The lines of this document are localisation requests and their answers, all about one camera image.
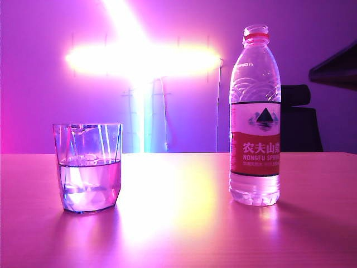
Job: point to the right gripper finger with light pad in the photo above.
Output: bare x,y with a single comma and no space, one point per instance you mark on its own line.
337,71

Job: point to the clear red-label water bottle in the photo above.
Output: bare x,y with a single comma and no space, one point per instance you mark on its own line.
255,150

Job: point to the clear faceted glass mug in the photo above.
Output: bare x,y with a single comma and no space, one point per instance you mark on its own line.
89,178

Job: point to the black office chair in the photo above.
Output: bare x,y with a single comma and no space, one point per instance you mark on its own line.
301,128

